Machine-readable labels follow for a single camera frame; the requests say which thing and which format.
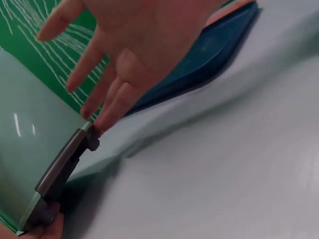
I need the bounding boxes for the person's left hand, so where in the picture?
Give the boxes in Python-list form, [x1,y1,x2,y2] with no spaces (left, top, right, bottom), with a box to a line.
[0,201,64,239]

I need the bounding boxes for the person's right hand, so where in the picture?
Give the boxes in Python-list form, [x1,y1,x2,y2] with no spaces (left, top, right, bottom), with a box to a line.
[36,0,229,138]

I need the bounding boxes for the dark blue tray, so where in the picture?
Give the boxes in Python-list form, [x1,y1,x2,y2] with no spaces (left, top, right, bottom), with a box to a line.
[123,1,259,118]

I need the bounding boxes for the orange flat object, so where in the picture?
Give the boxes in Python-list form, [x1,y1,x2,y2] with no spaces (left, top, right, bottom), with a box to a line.
[204,0,257,28]

